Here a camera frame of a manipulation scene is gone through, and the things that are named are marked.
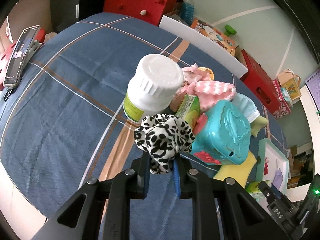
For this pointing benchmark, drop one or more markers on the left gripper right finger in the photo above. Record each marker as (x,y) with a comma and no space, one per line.
(222,209)

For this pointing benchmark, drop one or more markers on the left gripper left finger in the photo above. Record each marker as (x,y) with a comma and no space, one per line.
(100,206)

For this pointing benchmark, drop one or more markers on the yellow sponge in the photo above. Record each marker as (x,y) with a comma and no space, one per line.
(240,173)

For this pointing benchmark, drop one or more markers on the lime green cloth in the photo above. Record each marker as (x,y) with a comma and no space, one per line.
(257,125)

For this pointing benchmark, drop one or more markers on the leopard print scrunchie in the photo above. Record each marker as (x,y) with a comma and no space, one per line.
(163,136)

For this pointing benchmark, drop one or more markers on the light blue face mask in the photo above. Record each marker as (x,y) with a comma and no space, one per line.
(246,107)

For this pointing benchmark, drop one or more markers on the pink white wavy towel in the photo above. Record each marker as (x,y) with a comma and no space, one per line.
(198,82)

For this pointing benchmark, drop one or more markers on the green tissue pack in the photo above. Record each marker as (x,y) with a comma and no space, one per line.
(254,190)

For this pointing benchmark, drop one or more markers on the teal-rimmed white box tray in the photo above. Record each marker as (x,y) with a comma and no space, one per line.
(278,166)

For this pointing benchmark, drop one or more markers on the teal plastic toy case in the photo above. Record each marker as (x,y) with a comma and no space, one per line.
(222,135)

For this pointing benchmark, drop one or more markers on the blue plaid tablecloth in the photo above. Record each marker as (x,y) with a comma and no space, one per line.
(65,124)

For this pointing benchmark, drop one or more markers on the red white patterned box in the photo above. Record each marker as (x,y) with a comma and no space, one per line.
(286,106)

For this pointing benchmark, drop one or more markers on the red cardboard box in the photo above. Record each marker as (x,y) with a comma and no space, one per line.
(259,82)

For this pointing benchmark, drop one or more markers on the purple perforated board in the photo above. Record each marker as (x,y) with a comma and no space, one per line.
(312,81)

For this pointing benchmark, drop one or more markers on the yellow cardboard carry box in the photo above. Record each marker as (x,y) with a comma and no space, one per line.
(291,82)

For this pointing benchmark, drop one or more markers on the white pill bottle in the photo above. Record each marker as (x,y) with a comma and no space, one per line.
(151,89)

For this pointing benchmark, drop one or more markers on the white foam board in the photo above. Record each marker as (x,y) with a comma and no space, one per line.
(205,44)

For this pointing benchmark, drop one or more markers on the orange toy picture box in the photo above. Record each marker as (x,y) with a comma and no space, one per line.
(215,35)

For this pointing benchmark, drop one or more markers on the green dumbbell toy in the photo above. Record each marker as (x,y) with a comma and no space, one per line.
(229,31)

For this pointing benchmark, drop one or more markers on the smartphone on stand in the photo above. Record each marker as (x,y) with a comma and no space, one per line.
(26,46)

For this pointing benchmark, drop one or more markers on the water bottle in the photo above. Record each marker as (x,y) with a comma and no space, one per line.
(187,11)

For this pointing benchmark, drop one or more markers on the red felt handbag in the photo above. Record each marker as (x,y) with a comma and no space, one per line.
(150,11)

